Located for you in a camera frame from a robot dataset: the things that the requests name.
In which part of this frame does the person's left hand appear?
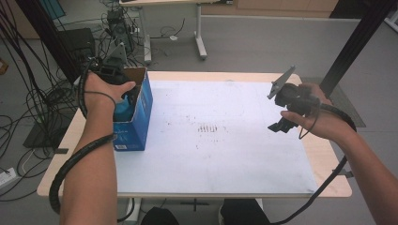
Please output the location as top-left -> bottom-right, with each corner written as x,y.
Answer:
82,71 -> 137,112

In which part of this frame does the black equipment box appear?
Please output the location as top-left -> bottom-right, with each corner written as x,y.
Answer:
57,27 -> 97,64

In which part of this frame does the thick black metal post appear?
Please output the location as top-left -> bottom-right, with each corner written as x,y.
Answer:
318,0 -> 398,98

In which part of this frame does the person's leg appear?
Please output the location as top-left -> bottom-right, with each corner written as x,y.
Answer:
220,198 -> 271,225
140,206 -> 179,225

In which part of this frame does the black floor mat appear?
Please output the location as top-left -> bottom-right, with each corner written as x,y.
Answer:
23,118 -> 65,149

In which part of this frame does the white table leg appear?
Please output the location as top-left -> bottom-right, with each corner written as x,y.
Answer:
126,197 -> 143,223

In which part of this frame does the white table sheet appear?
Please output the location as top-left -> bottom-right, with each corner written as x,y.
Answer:
114,79 -> 320,195

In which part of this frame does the blue cardboard box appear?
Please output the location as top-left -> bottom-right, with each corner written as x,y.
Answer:
112,67 -> 154,152

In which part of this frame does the tangle of black cables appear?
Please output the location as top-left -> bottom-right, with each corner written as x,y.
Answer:
0,0 -> 148,203

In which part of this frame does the wooden cabinet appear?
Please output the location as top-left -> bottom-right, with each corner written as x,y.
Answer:
201,0 -> 340,19

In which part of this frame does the white power strip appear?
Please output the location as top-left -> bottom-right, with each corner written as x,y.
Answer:
0,167 -> 18,190

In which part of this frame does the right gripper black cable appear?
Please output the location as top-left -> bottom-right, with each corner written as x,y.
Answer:
271,102 -> 358,225

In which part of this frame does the white desk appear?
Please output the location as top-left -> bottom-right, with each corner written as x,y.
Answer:
118,0 -> 234,63

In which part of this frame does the person's right hand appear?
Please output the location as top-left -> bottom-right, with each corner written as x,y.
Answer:
280,82 -> 356,144

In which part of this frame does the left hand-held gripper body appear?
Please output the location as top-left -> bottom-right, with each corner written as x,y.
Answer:
90,41 -> 132,86

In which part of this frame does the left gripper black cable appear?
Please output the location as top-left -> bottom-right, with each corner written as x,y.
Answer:
48,59 -> 135,223

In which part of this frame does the person's left leg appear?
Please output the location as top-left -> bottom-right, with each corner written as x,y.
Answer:
140,206 -> 179,225

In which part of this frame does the person's right leg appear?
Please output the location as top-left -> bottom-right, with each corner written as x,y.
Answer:
220,198 -> 271,225

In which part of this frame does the computer tower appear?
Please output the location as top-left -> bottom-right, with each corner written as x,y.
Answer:
106,8 -> 135,54

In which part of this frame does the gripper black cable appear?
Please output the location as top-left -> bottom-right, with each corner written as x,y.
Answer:
48,59 -> 135,223
271,102 -> 358,225

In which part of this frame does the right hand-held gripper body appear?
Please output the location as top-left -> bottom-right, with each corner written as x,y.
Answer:
267,65 -> 322,116

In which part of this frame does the dark stand post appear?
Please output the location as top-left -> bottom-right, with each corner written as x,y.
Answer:
15,0 -> 85,85

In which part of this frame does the grey tape piece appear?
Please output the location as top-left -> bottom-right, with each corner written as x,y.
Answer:
331,168 -> 355,178

